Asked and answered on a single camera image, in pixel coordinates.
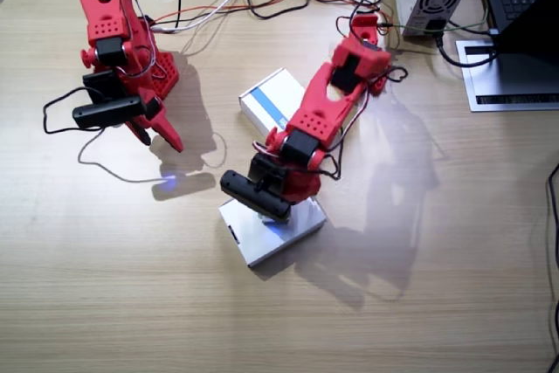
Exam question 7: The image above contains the thin black cable loop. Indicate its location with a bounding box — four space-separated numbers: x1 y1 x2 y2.
335 16 355 38

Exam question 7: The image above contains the black cable at table edge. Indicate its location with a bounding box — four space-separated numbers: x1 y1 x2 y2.
544 162 559 373

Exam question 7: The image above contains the black power cord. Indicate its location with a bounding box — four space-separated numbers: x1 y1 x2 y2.
434 21 499 68

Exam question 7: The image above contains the black webcam cable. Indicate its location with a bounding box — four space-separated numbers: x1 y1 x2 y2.
42 86 105 135
373 65 410 95

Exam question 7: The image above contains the white box with blue stripe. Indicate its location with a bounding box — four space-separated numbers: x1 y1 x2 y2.
238 67 307 133

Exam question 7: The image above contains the green wire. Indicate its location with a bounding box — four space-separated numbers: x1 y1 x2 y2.
390 10 488 38

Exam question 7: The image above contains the black webcam on gripper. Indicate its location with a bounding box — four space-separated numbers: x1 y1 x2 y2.
219 152 293 222
72 69 148 132

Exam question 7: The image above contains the plain white flat box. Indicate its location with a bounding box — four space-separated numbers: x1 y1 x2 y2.
217 196 328 268

